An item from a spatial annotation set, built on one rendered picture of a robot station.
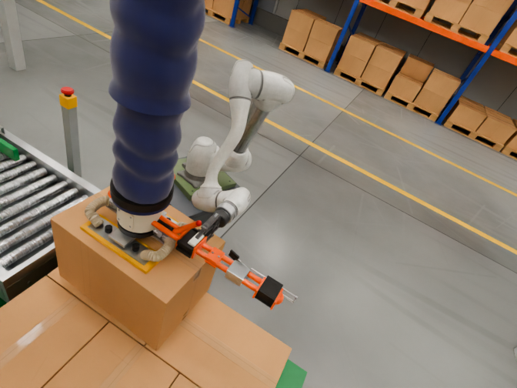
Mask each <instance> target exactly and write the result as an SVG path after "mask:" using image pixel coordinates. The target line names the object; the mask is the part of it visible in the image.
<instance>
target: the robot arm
mask: <svg viewBox="0 0 517 388"><path fill-rule="evenodd" d="M228 93H229V104H230V109H231V115H232V126H231V129H230V132H229V134H228V136H227V138H226V139H225V141H224V142H223V144H222V146H217V145H216V143H215V142H214V141H213V140H212V139H210V138H209V137H204V136H202V137H198V138H197V139H196V140H195V141H194V142H193V143H192V144H191V146H190V149H189V151H188V155H187V159H186V163H185V162H183V163H182V167H183V168H184V170H182V171H177V175H178V176H181V177H182V178H183V179H184V180H185V181H187V182H188V183H189V184H191V185H192V187H193V188H194V189H197V188H198V187H200V189H198V190H197V191H195V192H194V193H193V195H192V204H193V206H194V207H195V208H197V209H200V210H202V211H205V212H213V214H212V215H211V217H210V218H209V219H208V220H207V221H206V222H205V223H204V224H203V225H202V226H201V229H198V231H199V232H198V233H197V234H196V235H195V236H193V237H192V238H191V239H190V240H189V241H188V244H189V245H191V246H193V247H195V246H196V245H197V244H198V243H199V242H200V241H201V240H202V239H203V238H204V237H205V236H204V235H206V236H207V240H206V242H208V241H209V240H210V239H211V238H212V237H213V236H214V234H213V233H214V232H215V231H216V230H217V229H218V228H222V227H224V226H225V225H226V224H228V223H230V222H231V221H232V220H233V219H234V218H235V217H236V216H238V215H240V214H241V213H242V212H243V211H244V210H245V209H246V208H247V206H248V205H249V203H250V201H251V195H250V192H249V191H248V190H247V189H246V188H244V187H240V188H237V189H232V190H229V191H222V187H221V186H220V185H219V184H218V172H219V171H222V172H242V171H244V170H246V169H248V168H249V166H250V165H251V163H252V155H251V153H250V151H249V150H248V146H249V145H250V143H251V141H252V140H253V139H254V137H255V135H256V133H257V131H258V130H259V128H260V127H261V125H262V123H263V122H264V121H265V118H266V117H267V115H268V114H269V112H271V111H273V110H274V109H276V108H277V107H279V106H280V105H281V104H285V103H288V102H290V101H291V99H292V98H293V95H294V93H295V86H294V84H293V83H292V82H291V80H290V79H289V78H287V77H285V76H284V75H281V74H278V73H276V72H270V71H262V70H258V69H254V68H253V64H252V63H251V62H250V61H248V60H245V59H241V60H238V61H236V62H235V64H234V66H233V68H232V71H231V74H230V78H229V85H228ZM251 99H253V102H252V104H251ZM250 104H251V106H250ZM249 107H250V108H249Z"/></svg>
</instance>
